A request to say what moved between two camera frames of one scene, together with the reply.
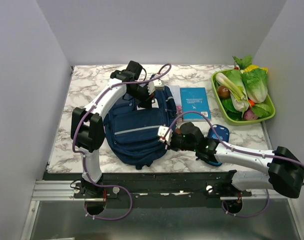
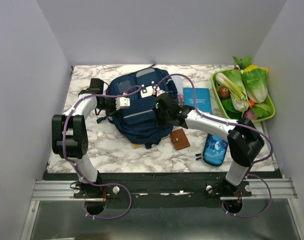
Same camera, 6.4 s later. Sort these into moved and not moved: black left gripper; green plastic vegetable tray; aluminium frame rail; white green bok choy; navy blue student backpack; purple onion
Moved: black left gripper; navy blue student backpack
Not moved: aluminium frame rail; green plastic vegetable tray; white green bok choy; purple onion
